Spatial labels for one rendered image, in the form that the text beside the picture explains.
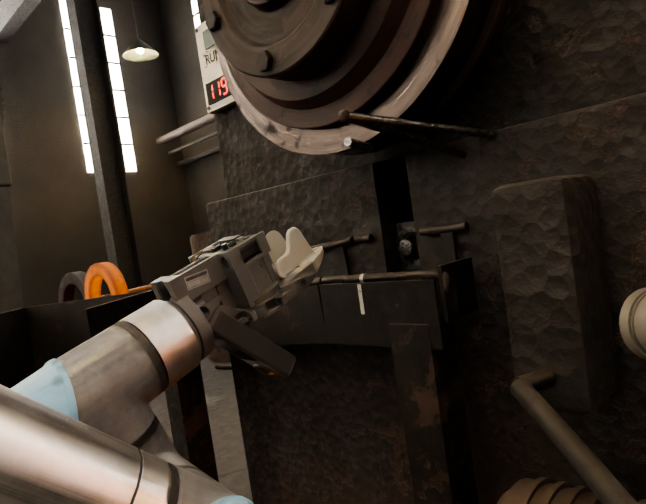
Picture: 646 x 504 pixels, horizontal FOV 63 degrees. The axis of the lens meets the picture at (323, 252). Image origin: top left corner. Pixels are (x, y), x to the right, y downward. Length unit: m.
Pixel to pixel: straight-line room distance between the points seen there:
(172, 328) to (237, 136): 0.69
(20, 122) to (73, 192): 1.52
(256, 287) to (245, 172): 0.59
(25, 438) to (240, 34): 0.56
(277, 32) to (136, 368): 0.43
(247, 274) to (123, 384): 0.16
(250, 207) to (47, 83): 10.79
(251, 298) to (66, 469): 0.26
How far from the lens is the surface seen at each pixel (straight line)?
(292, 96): 0.72
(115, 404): 0.46
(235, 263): 0.52
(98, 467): 0.34
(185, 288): 0.51
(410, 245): 0.78
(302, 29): 0.65
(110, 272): 1.40
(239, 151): 1.11
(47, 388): 0.46
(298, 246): 0.59
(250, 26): 0.74
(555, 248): 0.56
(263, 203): 0.97
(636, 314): 0.49
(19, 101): 11.43
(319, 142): 0.73
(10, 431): 0.33
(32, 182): 11.11
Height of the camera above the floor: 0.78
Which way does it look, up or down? 2 degrees down
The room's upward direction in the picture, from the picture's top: 8 degrees counter-clockwise
